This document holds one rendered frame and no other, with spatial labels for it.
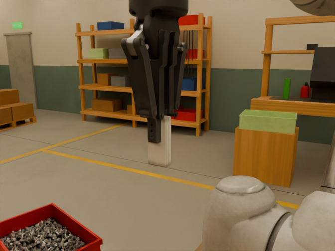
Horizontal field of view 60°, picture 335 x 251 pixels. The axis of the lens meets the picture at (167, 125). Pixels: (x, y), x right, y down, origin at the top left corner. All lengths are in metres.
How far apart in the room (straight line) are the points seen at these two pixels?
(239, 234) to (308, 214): 0.14
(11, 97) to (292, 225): 7.07
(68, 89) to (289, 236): 7.86
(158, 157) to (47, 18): 8.39
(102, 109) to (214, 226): 6.23
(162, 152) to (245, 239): 0.30
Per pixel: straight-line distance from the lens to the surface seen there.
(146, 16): 0.36
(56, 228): 1.09
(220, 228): 0.65
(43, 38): 8.85
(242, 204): 0.62
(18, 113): 7.03
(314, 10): 0.84
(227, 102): 5.82
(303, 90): 5.39
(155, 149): 0.40
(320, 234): 0.59
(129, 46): 0.34
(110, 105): 6.63
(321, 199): 0.61
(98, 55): 6.67
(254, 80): 5.65
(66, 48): 8.19
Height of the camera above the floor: 1.42
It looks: 13 degrees down
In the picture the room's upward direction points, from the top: straight up
